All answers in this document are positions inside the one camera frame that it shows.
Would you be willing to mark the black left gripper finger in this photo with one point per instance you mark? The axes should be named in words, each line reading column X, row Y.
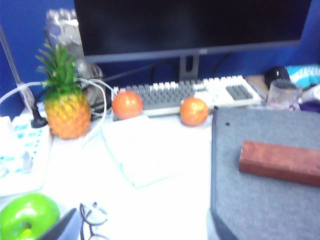
column 67, row 227

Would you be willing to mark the brown glasses case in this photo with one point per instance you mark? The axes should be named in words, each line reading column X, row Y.
column 280, row 162

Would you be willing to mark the black framed glasses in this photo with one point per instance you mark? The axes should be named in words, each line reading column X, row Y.
column 86, row 225

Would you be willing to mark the green apple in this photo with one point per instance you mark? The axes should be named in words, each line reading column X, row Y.
column 27, row 217

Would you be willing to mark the white power strip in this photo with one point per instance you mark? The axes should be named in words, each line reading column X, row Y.
column 22, row 155

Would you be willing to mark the white teal tissue pack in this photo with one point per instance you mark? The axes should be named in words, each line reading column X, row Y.
column 145, row 152

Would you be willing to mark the plastic pineapple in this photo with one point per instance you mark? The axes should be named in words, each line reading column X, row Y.
column 67, row 112

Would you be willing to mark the smooth orange fruit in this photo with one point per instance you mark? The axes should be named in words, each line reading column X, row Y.
column 127, row 105

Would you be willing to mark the ribbed orange tangerine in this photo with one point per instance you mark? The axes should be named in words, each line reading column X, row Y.
column 194, row 111

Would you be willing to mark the white and grey keyboard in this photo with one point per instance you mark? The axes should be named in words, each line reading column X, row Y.
column 175, row 92

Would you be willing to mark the grey felt laptop sleeve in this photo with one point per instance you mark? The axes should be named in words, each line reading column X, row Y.
column 262, row 200

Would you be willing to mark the grey monitor stand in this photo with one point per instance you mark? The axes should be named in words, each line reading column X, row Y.
column 189, row 68

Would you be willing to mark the brown mouse pad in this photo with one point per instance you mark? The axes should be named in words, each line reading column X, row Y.
column 256, row 86

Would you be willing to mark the black computer monitor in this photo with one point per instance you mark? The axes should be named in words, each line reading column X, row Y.
column 190, row 25

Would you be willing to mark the clear plastic cup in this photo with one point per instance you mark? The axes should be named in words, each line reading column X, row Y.
column 283, row 96

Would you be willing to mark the black computer mouse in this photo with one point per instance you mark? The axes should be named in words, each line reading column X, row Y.
column 276, row 75

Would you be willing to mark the teal white packet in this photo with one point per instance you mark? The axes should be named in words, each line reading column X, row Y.
column 303, row 73

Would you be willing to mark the grey metal post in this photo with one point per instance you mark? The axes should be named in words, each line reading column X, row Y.
column 15, row 67

